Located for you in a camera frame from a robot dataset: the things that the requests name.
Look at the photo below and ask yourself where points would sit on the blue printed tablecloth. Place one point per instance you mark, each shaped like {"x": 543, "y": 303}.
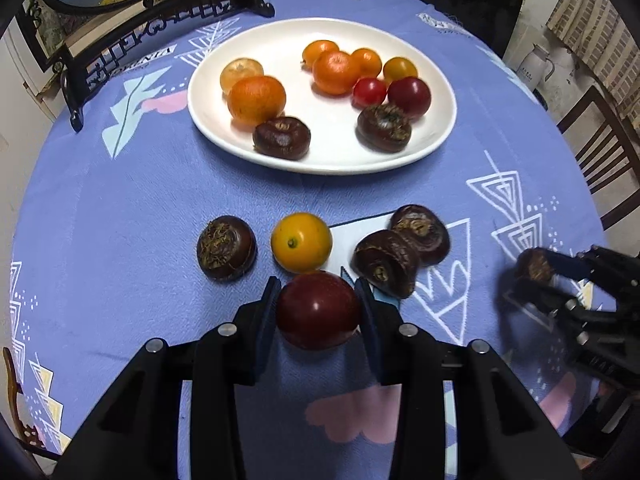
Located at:
{"x": 125, "y": 185}

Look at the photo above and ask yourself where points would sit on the white thermos jug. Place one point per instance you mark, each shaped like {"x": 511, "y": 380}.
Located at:
{"x": 532, "y": 67}

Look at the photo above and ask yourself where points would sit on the dark brown water chestnut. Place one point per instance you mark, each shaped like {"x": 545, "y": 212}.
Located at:
{"x": 422, "y": 232}
{"x": 385, "y": 262}
{"x": 226, "y": 250}
{"x": 384, "y": 130}
{"x": 534, "y": 265}
{"x": 281, "y": 139}

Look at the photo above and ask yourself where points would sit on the small orange tangerine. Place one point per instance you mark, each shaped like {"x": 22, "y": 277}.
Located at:
{"x": 367, "y": 61}

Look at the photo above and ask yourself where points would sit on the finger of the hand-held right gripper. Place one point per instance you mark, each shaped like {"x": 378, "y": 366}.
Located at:
{"x": 535, "y": 295}
{"x": 562, "y": 264}

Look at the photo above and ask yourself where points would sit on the red cherry tomato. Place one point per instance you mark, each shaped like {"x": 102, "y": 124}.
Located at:
{"x": 369, "y": 92}

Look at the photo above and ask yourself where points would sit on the black flat panel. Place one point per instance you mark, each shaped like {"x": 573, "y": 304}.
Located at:
{"x": 450, "y": 10}

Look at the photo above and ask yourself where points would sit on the large orange tangerine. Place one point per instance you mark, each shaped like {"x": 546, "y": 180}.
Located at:
{"x": 256, "y": 100}

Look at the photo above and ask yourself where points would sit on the dark red plum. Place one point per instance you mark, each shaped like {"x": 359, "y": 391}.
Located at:
{"x": 409, "y": 96}
{"x": 317, "y": 310}

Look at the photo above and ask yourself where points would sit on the pale orange tangerine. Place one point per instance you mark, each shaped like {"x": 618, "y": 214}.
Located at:
{"x": 241, "y": 74}

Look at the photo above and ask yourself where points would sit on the brick pattern cloth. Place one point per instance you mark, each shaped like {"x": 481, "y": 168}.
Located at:
{"x": 600, "y": 35}

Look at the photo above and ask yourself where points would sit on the yellow tangerine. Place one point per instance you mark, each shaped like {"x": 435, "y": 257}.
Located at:
{"x": 301, "y": 242}
{"x": 400, "y": 67}

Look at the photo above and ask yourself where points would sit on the brown carved wooden chair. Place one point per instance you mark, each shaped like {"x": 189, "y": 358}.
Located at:
{"x": 12, "y": 390}

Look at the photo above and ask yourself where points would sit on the dark wooden chair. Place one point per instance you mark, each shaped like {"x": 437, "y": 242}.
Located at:
{"x": 600, "y": 145}

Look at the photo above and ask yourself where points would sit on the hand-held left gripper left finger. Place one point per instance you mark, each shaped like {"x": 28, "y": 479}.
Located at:
{"x": 267, "y": 310}

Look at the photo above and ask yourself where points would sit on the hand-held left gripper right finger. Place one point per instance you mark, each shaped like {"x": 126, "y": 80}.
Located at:
{"x": 367, "y": 315}

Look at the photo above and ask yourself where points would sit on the white round plate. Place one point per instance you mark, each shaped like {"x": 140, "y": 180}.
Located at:
{"x": 330, "y": 130}

